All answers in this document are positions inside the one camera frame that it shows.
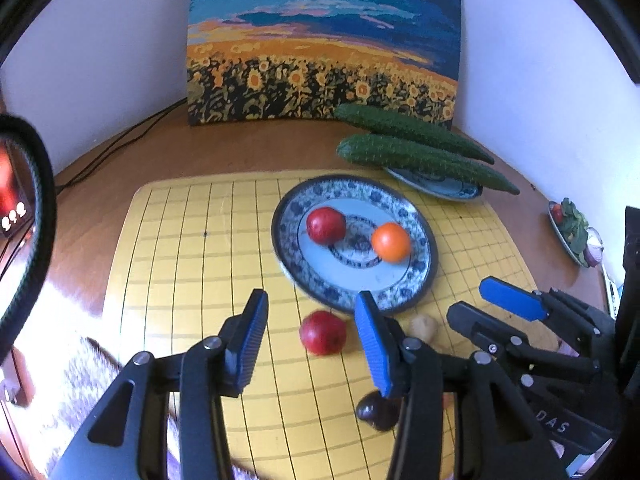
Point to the rear green cucumber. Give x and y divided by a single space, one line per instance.
390 123

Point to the brown kiwi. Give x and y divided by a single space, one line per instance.
423 327

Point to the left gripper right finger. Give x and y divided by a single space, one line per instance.
497 435

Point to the sunflower field painting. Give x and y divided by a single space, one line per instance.
273 59

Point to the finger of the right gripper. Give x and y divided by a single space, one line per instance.
584 328
511 347

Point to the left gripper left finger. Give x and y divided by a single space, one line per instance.
200 389

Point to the dark purple plum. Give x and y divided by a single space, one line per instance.
378 412

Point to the black round mirror frame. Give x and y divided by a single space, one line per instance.
19 132

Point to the purple fluffy towel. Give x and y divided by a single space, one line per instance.
90 399

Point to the red apple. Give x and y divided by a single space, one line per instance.
322 333
326 226

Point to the salad dish at edge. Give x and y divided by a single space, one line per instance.
582 242

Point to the large blue white plate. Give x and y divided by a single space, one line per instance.
334 274

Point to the green cucumber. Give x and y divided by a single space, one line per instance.
367 149
390 123

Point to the small blue white plate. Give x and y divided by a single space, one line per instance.
444 188

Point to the orange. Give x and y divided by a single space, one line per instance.
391 242

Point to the front green cucumber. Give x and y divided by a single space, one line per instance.
367 149

